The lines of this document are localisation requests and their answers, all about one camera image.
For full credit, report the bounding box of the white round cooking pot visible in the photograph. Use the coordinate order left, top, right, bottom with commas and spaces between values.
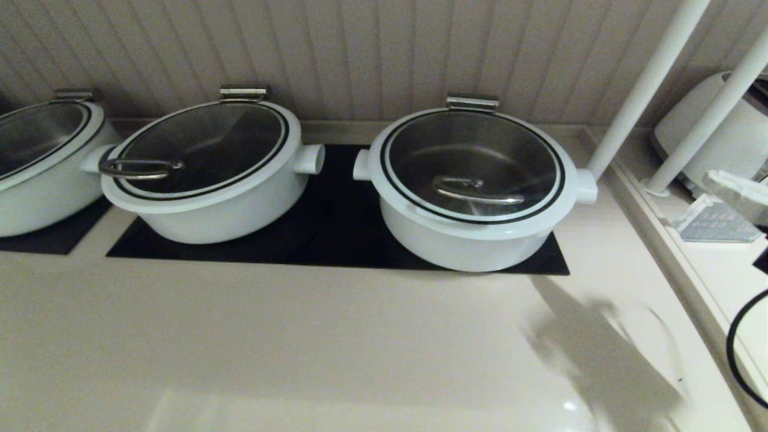
353, 150, 599, 273
81, 143, 326, 244
0, 120, 122, 237

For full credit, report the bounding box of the white slanted pole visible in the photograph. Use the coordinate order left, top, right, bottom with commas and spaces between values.
641, 24, 768, 197
587, 0, 712, 181

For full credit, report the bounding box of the small black induction cooktop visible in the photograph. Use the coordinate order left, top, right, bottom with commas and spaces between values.
0, 195, 115, 254

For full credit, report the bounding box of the white countertop appliance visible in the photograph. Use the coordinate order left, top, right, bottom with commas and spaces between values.
653, 72, 768, 196

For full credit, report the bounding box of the clear acrylic sign holder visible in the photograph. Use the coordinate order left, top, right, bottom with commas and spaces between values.
672, 193, 766, 244

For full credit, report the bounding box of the wide black induction cooktop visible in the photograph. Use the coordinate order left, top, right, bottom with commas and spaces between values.
106, 144, 570, 276

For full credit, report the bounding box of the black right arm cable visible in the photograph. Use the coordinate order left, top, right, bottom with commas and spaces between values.
726, 290, 768, 410

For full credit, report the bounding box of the glass lid with white rim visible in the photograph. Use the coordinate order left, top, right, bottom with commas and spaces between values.
100, 100, 302, 214
367, 108, 580, 241
0, 100, 107, 193

